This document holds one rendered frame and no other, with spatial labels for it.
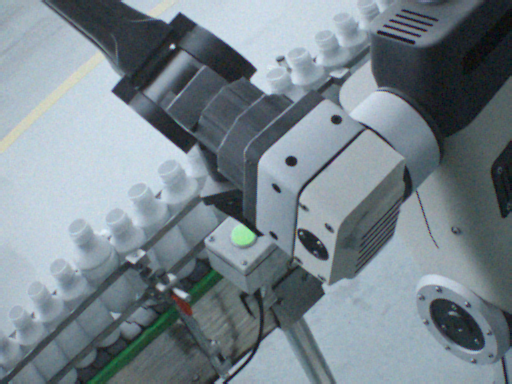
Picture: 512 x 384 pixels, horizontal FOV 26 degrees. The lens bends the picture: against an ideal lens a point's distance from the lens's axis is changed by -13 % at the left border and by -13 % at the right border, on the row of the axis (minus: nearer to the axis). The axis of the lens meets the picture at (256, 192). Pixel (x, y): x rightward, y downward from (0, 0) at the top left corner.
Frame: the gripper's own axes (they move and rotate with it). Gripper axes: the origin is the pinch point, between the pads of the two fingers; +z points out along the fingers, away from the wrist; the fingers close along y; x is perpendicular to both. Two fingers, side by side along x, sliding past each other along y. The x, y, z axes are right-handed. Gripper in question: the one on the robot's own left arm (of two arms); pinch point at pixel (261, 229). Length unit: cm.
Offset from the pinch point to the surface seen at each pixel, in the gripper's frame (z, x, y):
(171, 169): 1.6, -20.0, -25.2
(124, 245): 5.2, -26.5, -12.8
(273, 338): 103, -61, -116
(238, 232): 6.8, -8.5, -12.0
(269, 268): 13.7, -6.8, -12.1
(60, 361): 13.8, -39.5, 3.2
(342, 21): -2, 5, -56
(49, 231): 89, -150, -179
